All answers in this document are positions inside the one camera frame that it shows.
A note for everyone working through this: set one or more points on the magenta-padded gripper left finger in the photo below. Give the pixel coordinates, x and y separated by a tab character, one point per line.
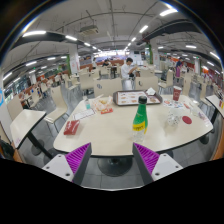
78	156

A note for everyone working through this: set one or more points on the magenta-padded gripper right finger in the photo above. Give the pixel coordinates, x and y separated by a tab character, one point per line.
146	156

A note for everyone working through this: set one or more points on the green drink bottle black cap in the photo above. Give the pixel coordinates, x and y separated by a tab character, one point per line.
140	118

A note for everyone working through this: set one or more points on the red tissue packet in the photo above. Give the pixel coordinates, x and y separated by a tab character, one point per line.
71	127

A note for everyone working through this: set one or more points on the white printed paper card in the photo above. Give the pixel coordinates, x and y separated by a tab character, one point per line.
84	114

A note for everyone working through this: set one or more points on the white polka dot mug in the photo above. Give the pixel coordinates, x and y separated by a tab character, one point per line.
174	117

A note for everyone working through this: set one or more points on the small clear sanitizer bottle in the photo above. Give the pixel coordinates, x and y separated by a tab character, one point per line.
87	104

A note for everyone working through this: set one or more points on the small red sauce packet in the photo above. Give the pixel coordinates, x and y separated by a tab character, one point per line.
107	111

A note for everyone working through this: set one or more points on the flat round red coaster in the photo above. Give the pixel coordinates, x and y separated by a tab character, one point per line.
187	120

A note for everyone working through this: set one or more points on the beige chair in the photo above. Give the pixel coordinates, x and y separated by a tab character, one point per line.
107	87
146	83
58	103

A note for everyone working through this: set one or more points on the crumpled food wrapper bag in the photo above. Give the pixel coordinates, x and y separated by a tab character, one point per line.
101	103

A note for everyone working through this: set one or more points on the dark food tray with paper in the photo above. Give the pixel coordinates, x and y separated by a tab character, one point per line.
133	98

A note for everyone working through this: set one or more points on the beige side table black leg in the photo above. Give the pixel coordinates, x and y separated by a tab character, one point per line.
25	125

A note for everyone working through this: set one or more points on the white napkin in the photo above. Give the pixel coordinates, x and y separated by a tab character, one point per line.
150	91

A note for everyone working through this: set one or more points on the white card with red text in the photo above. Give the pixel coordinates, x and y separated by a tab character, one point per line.
206	121

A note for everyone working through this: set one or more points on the red paper cup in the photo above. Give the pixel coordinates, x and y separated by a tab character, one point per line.
177	93

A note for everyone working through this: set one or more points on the group of beige chairs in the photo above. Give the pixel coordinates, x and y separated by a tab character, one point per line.
86	81

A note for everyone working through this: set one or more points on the person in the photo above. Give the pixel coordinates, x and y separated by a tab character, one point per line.
106	63
126	73
179	68

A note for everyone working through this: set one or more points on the beige side table with condiments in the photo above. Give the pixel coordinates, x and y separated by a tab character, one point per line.
215	103

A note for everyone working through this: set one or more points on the ceiling air conditioner unit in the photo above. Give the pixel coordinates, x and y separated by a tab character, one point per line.
88	30

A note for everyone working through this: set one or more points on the group of ceiling lights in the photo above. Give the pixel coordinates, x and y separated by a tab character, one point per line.
34	33

